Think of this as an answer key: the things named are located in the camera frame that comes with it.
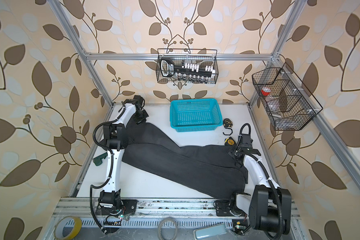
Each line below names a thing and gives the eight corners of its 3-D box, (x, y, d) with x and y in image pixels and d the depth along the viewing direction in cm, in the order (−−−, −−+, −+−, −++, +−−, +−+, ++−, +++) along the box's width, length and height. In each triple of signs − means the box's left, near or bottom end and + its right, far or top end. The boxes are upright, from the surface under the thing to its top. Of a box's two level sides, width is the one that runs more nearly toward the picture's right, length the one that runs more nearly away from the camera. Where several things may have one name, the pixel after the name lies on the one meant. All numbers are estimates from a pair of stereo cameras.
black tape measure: (223, 128, 108) (224, 125, 106) (222, 121, 112) (223, 118, 110) (232, 128, 108) (233, 125, 106) (230, 121, 112) (231, 118, 110)
